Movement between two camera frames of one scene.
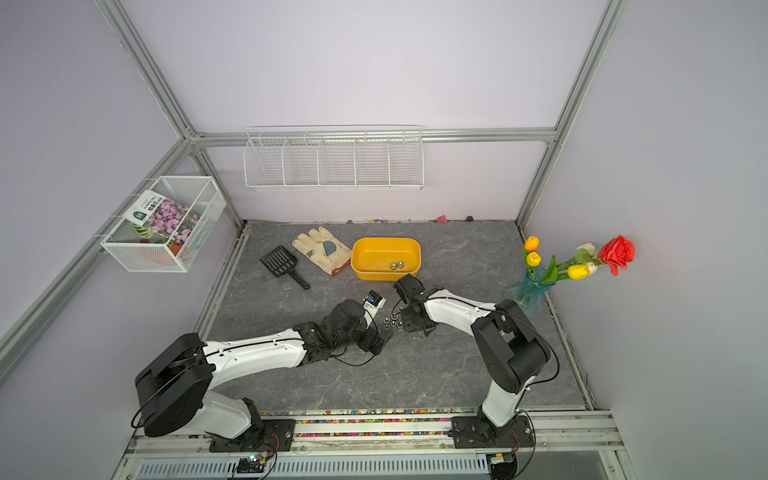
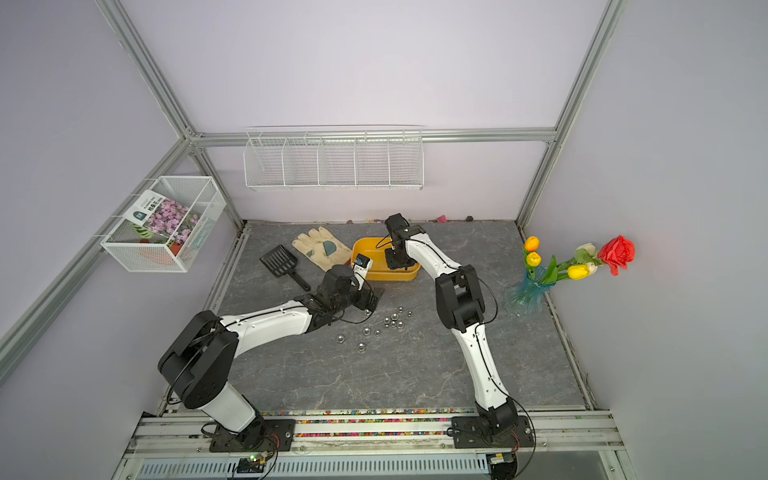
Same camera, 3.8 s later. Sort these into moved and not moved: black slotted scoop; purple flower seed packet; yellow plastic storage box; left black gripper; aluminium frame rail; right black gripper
Moved: left black gripper; right black gripper
Not moved: aluminium frame rail; yellow plastic storage box; black slotted scoop; purple flower seed packet
